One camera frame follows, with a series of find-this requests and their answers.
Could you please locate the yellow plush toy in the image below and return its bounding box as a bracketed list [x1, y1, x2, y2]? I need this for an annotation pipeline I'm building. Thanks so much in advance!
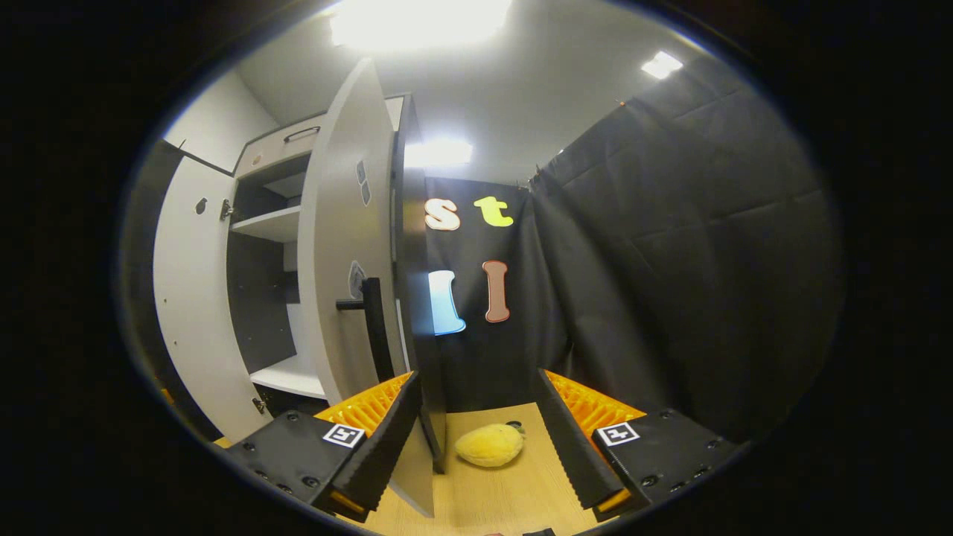
[454, 422, 526, 468]

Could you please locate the grey cabinet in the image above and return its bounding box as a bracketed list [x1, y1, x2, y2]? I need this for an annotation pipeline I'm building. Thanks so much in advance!
[227, 93, 447, 473]

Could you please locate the ceiling light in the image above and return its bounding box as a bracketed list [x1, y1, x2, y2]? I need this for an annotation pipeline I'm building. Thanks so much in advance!
[406, 138, 474, 168]
[642, 51, 684, 80]
[328, 0, 514, 53]

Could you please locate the black backdrop cloth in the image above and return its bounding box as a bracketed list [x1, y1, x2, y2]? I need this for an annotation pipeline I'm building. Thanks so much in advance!
[119, 56, 846, 447]

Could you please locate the black door handle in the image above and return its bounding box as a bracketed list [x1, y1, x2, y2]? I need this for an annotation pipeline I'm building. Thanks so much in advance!
[337, 278, 395, 384]

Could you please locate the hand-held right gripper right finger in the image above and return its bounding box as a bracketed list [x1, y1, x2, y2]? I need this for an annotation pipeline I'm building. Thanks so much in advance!
[535, 367, 742, 523]

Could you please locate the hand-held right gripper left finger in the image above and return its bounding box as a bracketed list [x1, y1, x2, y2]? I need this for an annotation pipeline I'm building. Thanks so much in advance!
[223, 370, 423, 524]

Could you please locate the grey cabinet shelf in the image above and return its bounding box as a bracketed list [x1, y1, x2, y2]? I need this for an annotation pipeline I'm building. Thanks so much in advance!
[262, 173, 307, 200]
[231, 205, 302, 243]
[249, 354, 328, 401]

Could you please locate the grey cabinet door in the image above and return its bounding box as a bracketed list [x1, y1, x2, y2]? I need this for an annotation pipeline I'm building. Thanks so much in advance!
[153, 154, 272, 444]
[298, 58, 436, 518]

